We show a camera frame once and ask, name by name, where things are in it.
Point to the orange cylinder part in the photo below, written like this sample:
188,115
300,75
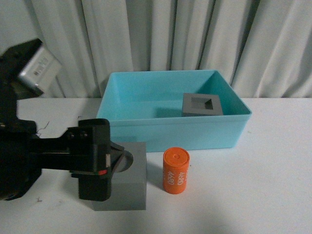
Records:
176,163

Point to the white pleated curtain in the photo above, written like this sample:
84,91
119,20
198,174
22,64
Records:
263,48

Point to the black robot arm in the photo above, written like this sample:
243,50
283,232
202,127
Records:
12,61

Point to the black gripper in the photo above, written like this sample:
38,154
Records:
87,150

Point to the gray cube with round recess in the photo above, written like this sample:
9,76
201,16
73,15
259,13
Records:
129,182

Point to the gray cube with rectangular recess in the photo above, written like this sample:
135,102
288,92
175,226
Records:
201,105

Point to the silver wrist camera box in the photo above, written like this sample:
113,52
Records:
40,71

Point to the light blue plastic box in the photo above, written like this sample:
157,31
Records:
147,107

